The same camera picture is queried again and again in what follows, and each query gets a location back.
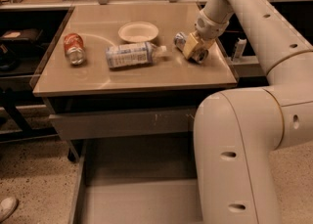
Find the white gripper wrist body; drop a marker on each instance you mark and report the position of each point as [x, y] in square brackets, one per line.
[207, 28]

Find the silver blue redbull can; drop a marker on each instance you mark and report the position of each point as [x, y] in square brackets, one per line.
[179, 42]

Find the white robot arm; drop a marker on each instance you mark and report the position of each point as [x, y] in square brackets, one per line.
[235, 130]

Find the grey drawer cabinet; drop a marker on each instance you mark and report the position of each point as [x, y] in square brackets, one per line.
[94, 87]

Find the red coca-cola can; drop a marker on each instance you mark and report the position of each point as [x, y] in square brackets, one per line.
[74, 49]

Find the closed grey top drawer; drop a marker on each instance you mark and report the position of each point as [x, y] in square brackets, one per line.
[91, 125]

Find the open grey middle drawer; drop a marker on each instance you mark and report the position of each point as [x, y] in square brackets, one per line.
[137, 180]

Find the white paper bowl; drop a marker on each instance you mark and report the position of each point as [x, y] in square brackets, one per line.
[134, 32]

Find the plastic bottle with blue label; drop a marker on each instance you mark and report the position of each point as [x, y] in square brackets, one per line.
[133, 54]

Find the white sneaker shoe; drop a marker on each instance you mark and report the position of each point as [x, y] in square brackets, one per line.
[7, 207]

